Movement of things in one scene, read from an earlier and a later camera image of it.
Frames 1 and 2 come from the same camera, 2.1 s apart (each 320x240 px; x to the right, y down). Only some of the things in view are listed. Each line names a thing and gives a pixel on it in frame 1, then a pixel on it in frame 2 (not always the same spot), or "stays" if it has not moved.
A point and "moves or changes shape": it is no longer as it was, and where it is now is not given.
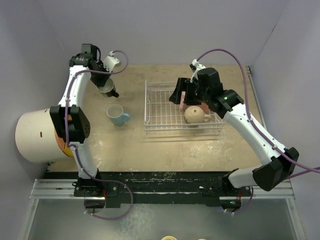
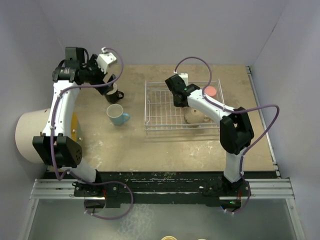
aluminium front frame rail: (62, 189) stays
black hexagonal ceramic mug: (108, 89) moves or changes shape
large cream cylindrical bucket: (36, 137) stays
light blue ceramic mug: (115, 112) stays
